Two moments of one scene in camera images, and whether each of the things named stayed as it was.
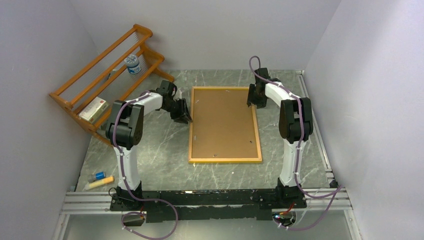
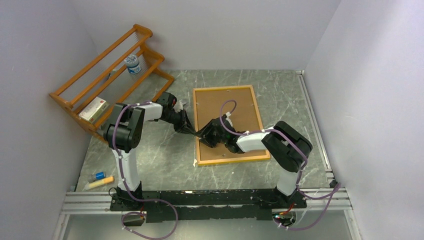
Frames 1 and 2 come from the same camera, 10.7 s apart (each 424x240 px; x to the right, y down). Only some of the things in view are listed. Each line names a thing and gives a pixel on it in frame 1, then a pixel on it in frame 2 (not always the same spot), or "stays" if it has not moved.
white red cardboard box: (94, 109) stays
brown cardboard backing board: (223, 124) stays
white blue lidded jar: (132, 62) stays
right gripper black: (260, 104) → (206, 131)
